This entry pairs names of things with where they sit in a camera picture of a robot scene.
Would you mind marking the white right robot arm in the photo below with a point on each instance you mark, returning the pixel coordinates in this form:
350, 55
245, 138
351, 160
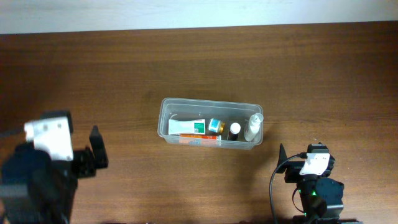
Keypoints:
321, 197

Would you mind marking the clear plastic container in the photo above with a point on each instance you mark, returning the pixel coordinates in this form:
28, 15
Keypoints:
228, 112

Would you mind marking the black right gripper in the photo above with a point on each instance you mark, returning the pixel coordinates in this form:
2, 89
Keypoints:
294, 171

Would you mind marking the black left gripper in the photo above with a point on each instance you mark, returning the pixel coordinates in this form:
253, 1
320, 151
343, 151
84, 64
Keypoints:
86, 162

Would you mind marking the small jar gold lid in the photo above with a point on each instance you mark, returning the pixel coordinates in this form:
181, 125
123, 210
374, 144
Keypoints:
216, 126

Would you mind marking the orange medicine box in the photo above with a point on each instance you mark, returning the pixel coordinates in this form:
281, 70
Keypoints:
199, 140

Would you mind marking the white spray bottle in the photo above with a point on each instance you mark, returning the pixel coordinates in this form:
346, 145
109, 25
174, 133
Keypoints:
253, 127

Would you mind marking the white green medicine tube box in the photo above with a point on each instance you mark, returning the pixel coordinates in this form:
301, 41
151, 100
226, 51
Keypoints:
177, 127

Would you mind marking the dark glass bottle white cap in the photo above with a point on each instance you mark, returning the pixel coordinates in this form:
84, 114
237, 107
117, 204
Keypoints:
234, 131

